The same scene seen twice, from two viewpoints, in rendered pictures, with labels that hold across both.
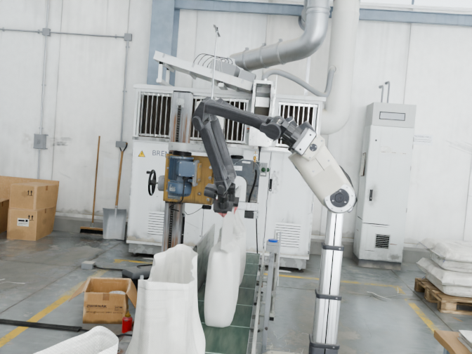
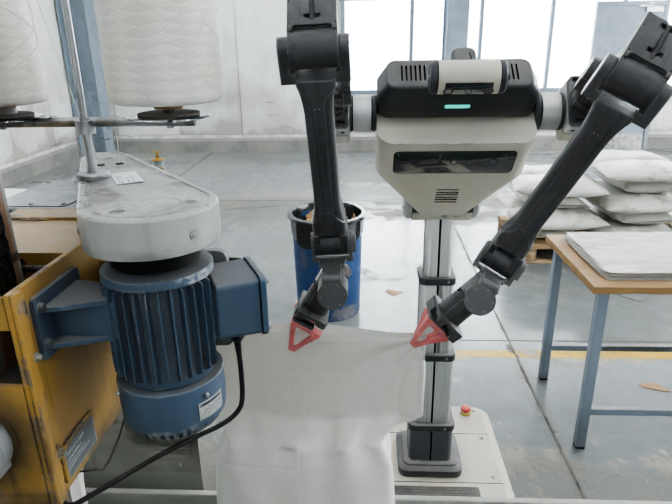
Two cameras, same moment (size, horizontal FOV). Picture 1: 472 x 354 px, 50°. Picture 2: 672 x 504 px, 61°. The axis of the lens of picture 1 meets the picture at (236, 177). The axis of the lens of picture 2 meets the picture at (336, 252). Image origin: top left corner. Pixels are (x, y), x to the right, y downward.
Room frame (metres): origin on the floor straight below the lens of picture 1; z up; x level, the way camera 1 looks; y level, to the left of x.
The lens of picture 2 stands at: (2.96, 1.08, 1.61)
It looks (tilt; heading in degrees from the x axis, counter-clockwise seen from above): 20 degrees down; 269
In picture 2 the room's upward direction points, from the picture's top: 1 degrees counter-clockwise
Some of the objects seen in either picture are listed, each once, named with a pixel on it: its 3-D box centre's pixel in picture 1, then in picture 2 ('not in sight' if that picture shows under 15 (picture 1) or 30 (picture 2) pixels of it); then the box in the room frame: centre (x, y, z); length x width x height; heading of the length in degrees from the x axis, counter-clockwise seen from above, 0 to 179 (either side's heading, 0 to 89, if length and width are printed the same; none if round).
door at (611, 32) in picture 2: not in sight; (622, 78); (-1.43, -7.61, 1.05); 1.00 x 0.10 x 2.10; 176
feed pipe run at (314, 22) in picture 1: (301, 43); not in sight; (6.36, -0.68, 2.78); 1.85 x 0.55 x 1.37; 176
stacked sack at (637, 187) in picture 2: not in sight; (634, 178); (0.53, -3.30, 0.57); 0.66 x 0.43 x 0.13; 86
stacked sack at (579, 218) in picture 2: not in sight; (555, 216); (1.21, -3.10, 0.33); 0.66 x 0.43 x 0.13; 176
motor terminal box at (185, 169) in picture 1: (185, 171); (236, 304); (3.10, 0.31, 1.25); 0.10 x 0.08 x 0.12; 111
